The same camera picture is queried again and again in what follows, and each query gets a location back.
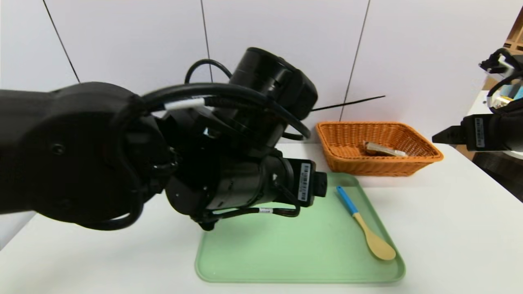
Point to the orange wicker basket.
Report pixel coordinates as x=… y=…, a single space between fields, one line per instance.
x=351 y=161

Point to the black zip tie tail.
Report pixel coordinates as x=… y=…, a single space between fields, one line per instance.
x=351 y=103

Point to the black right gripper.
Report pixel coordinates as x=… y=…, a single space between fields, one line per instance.
x=477 y=132

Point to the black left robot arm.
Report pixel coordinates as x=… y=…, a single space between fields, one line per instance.
x=61 y=151

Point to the white office table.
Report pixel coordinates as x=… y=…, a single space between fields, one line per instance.
x=478 y=107

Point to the dark woven floor basket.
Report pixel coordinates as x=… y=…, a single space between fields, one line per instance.
x=502 y=175

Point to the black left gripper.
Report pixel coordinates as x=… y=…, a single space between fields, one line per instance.
x=305 y=181

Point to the light green plastic tray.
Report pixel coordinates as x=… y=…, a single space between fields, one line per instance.
x=306 y=245

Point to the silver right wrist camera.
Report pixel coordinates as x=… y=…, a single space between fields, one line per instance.
x=498 y=61

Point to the wooden shelf unit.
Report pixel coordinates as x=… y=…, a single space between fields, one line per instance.
x=517 y=36

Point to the clear-wrapped brown snack packet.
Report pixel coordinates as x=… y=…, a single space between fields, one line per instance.
x=384 y=150

